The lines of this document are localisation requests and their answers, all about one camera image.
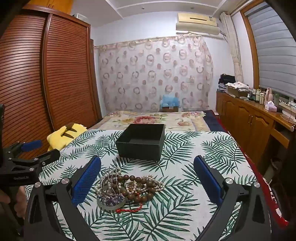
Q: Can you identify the pink tissue box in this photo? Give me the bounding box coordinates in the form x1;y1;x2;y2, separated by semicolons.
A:
264;101;277;112

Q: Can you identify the person's left hand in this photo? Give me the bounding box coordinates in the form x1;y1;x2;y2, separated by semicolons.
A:
0;186;28;218

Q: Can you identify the silver metal jewelry piece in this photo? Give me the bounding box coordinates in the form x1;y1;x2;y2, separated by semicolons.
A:
101;171;123;193

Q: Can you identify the pale jade bangle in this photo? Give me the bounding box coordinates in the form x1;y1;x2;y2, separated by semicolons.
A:
97;194;127;210

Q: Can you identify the purple crystal bracelet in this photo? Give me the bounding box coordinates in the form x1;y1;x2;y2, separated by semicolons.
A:
99;193;125;205

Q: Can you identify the large cardboard box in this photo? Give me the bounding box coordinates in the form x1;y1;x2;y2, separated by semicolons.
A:
225;86;249;98

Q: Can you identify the leaf print blanket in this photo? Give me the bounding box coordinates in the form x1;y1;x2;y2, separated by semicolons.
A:
24;130;264;241

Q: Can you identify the blue crinkled bag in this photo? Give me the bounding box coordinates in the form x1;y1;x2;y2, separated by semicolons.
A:
159;94;180;108

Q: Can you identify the floral bed sheet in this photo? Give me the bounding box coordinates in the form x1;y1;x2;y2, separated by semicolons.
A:
89;111;211;132

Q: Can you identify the grey window blind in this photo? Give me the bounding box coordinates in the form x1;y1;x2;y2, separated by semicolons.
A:
244;2;296;98

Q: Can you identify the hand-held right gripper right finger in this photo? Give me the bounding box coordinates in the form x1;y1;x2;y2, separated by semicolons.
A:
193;155;272;241

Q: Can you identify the pearl necklace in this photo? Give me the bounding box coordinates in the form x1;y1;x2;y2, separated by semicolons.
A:
94;167;165;197

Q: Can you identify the cream side curtain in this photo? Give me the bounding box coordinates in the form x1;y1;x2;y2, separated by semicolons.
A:
220;11;244;84

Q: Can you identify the black box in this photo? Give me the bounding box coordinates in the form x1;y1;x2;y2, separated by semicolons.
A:
116;123;165;162

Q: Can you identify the stack of dark clothes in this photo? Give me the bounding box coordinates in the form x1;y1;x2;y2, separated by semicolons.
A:
217;74;236;91

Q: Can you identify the yellow plush toy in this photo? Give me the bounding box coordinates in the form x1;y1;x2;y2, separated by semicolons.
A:
47;123;88;152

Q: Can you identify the white floral cloth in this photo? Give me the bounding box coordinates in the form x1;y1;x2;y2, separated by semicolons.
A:
227;82;249;90

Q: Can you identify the wooden cabinet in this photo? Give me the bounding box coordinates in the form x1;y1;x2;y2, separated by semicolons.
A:
216;90;296;167

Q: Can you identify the wooden slatted wardrobe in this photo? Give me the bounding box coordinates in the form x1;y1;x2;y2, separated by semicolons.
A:
0;0;102;160

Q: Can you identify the wooden window frame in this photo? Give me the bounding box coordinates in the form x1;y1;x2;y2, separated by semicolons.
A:
239;7;263;91

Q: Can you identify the wooden bead bracelet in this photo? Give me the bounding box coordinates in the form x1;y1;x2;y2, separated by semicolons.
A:
113;174;162;204

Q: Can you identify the cream air conditioner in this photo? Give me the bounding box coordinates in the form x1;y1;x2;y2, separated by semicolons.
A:
176;12;221;36

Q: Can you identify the circle print curtain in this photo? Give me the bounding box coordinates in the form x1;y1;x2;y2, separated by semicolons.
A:
94;35;214;113

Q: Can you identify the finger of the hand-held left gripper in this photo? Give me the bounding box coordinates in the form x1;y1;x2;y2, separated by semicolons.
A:
8;140;43;154
10;148;61;168

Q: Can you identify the red cord bracelet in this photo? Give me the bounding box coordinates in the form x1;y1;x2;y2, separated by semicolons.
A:
116;202;144;214

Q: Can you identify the row of cosmetic bottles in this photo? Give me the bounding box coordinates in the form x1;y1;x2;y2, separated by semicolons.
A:
248;87;266;103

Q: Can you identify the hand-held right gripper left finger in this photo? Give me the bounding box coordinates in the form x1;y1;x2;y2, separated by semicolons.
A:
24;155;102;241

